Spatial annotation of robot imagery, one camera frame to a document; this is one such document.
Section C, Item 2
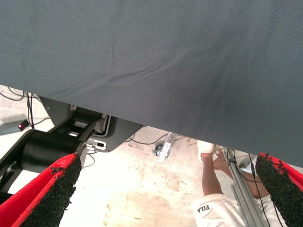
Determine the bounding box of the dark grey base panel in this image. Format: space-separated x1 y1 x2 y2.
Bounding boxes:
39 96 145 152

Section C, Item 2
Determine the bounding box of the small caster wheel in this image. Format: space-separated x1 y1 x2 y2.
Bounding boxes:
151 145 164 157

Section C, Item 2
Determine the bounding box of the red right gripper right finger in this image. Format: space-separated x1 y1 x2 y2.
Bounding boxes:
255 152 303 227

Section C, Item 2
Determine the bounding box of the dark grey table cloth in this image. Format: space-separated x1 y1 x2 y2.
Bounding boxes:
0 0 303 168

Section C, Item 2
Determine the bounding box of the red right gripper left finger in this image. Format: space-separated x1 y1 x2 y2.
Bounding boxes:
0 152 83 227

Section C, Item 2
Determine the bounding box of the silver aluminium profile post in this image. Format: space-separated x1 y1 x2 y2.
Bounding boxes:
219 145 269 227

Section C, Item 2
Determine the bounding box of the person in white shorts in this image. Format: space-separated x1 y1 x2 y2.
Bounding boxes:
191 151 288 227

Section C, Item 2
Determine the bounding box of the thin black post cable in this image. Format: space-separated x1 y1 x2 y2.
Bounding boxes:
248 153 271 227

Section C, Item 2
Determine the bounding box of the thin black floor cable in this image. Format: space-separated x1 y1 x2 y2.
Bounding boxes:
26 92 36 130
0 86 27 102
125 133 169 145

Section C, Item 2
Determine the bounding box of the white shoe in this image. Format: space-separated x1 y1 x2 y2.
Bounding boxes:
196 139 215 164

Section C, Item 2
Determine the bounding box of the silver aluminium bracket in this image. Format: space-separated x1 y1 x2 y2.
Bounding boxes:
157 132 174 163

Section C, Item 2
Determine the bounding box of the grey flat bar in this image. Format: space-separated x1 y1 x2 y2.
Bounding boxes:
0 115 27 136

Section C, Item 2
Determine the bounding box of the black cylindrical base frame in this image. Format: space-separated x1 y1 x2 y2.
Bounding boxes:
0 106 105 199

